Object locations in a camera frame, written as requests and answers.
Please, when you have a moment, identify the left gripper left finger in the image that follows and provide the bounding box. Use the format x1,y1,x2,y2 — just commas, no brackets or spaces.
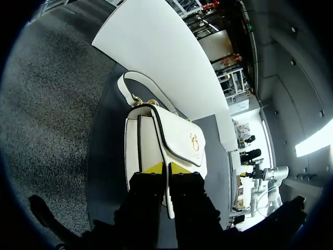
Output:
113,161,167,250

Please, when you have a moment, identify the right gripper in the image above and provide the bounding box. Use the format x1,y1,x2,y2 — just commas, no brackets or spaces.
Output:
249,163,264,180

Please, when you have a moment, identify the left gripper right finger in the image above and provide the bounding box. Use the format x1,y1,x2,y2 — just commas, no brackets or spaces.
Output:
168,161,225,250

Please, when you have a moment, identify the white leather handbag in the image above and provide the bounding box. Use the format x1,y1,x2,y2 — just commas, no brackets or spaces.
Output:
117,70,208,220

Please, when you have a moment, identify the white cable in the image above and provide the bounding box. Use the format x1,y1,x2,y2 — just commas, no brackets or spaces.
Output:
255,182,272,218

